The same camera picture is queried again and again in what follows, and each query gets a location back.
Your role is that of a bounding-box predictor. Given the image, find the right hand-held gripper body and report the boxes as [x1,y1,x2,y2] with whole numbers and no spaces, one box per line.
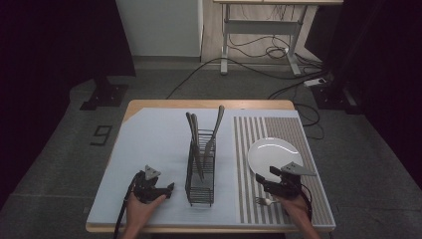
[264,160,317,201]

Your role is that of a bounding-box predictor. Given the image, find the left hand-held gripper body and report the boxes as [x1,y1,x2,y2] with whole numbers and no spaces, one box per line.
[132,164,162,204]

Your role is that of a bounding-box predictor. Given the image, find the person's left hand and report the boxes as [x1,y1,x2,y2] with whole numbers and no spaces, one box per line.
[124,191,167,231]

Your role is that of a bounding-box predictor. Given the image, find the person's right hand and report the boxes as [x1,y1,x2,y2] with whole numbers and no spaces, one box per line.
[274,193,312,221]

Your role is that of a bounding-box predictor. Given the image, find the white plate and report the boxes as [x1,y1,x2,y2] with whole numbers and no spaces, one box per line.
[247,136,305,183]

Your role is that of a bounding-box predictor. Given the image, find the grey striped placemat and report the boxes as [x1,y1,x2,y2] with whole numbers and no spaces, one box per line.
[232,116,336,227]

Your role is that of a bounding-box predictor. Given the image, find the steel fork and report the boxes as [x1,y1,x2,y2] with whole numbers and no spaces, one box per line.
[254,196,282,207]

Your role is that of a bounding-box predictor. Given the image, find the light blue table mat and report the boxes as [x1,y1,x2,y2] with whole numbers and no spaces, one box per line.
[86,107,336,231]

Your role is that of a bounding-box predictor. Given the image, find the wooden table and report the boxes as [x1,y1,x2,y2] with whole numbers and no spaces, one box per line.
[85,99,336,234]

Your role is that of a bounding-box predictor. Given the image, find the black stand base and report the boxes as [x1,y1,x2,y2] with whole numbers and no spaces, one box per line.
[79,75,130,112]
[310,81,362,117]

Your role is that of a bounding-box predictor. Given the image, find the white power strip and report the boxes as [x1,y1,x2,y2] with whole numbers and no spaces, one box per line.
[303,77,328,89]

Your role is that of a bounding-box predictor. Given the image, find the white-legged wooden desk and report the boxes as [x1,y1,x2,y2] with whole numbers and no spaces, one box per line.
[213,0,344,77]

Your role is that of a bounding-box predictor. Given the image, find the dark curtain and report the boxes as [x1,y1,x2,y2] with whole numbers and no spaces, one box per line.
[304,0,422,182]
[0,0,137,210]

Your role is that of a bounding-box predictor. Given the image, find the white cabinet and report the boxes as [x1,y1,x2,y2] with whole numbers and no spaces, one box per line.
[114,0,204,58]

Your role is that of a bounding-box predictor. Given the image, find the right hand-held gripper black cable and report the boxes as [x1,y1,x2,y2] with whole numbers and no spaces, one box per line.
[300,183,315,223]

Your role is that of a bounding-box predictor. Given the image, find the hand-held gripper black cable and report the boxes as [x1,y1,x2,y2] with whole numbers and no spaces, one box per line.
[112,171,141,239]
[300,183,315,223]

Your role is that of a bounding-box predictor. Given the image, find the left hand-held gripper black cable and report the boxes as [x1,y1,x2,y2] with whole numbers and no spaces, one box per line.
[112,171,141,239]

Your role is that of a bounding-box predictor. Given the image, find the black wire cutlery rack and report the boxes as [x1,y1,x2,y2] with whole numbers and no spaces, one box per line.
[184,128,218,208]

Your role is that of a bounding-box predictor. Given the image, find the looped black floor cable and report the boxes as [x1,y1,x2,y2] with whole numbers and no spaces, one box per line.
[267,81,326,141]

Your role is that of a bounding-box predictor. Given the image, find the tangle of black cables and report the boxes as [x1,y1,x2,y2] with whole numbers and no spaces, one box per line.
[226,4,323,73]

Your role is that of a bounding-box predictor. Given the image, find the long black floor cable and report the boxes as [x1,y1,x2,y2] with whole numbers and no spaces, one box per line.
[165,57,327,101]

